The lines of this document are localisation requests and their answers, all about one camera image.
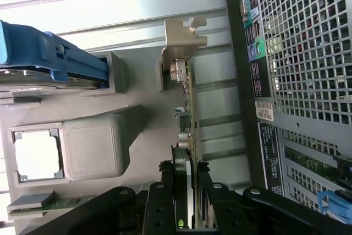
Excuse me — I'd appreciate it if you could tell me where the dark regulatory label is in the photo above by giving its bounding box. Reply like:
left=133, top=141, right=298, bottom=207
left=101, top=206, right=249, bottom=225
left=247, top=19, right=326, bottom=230
left=258, top=122, right=284, bottom=199

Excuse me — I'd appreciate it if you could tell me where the loose green RAM stick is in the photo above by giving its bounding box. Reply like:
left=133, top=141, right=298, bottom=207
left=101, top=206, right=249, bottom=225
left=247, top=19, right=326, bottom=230
left=41, top=194, right=96, bottom=212

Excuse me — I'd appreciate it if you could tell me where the grey plastic parts rack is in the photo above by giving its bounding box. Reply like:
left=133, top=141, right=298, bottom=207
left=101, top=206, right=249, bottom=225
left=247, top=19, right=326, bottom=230
left=0, top=51, right=177, bottom=235

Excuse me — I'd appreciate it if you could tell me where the opened blue slot clip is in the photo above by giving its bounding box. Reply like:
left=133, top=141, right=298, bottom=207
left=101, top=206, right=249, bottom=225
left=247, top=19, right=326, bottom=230
left=317, top=188, right=352, bottom=222

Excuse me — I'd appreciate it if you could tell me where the service tag sticker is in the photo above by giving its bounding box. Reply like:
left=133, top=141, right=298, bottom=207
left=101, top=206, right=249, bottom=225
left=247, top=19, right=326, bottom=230
left=255, top=101, right=275, bottom=122

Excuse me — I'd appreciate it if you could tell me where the silver CPU chip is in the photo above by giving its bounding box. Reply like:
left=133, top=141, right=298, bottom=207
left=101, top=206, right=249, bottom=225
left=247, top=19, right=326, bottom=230
left=13, top=130, right=63, bottom=181

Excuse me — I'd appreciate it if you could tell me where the open black PC case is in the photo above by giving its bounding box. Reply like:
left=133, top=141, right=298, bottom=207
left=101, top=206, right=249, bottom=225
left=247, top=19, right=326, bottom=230
left=221, top=0, right=352, bottom=226

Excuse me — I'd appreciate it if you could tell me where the metal port block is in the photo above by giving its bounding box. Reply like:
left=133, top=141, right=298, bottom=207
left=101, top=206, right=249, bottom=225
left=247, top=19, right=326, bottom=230
left=238, top=0, right=267, bottom=99

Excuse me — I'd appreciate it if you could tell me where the hard disk in blue carrier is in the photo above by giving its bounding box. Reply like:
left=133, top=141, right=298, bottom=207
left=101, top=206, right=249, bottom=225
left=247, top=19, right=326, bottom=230
left=0, top=19, right=109, bottom=92

